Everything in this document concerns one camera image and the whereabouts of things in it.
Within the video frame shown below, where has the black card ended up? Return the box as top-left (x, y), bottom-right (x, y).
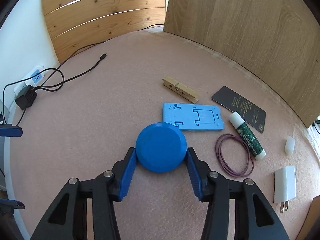
top-left (211, 86), bottom-right (267, 133)

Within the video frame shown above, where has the blue round case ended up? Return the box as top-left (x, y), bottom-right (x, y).
top-left (135, 122), bottom-right (187, 173)

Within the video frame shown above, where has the black power cable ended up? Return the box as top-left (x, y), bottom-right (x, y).
top-left (2, 24), bottom-right (164, 128)

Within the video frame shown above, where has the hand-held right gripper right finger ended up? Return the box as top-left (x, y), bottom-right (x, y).
top-left (186, 147), bottom-right (290, 240)

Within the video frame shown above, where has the white translucent cap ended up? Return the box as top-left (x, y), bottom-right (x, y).
top-left (284, 136), bottom-right (295, 155)

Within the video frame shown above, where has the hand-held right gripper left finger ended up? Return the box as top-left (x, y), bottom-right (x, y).
top-left (30, 147), bottom-right (137, 240)

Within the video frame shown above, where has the wooden clothespin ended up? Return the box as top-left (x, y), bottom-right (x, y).
top-left (162, 77), bottom-right (200, 104)

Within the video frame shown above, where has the purple rubber band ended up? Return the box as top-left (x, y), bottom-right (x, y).
top-left (215, 134), bottom-right (255, 177)

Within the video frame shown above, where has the pine slat board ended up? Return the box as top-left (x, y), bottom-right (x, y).
top-left (41, 0), bottom-right (167, 63)

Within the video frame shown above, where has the white power strip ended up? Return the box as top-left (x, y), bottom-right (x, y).
top-left (14, 66), bottom-right (47, 98)

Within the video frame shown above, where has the black usb cable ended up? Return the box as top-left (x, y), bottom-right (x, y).
top-left (35, 53), bottom-right (108, 92)

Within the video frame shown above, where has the black charger adapter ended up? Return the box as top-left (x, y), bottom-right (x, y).
top-left (15, 85), bottom-right (38, 110)

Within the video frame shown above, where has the oak veneer board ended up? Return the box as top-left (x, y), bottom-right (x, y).
top-left (163, 0), bottom-right (320, 128)

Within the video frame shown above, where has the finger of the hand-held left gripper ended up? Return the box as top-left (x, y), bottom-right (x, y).
top-left (0, 198), bottom-right (25, 210)
top-left (0, 124), bottom-right (23, 137)

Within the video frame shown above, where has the blue phone stand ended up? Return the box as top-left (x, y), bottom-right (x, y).
top-left (162, 102), bottom-right (225, 132)

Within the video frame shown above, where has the white charger plug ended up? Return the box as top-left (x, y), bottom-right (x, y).
top-left (273, 166), bottom-right (296, 213)

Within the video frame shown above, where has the green lip balm stick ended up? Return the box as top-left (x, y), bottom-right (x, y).
top-left (229, 112), bottom-right (266, 161)

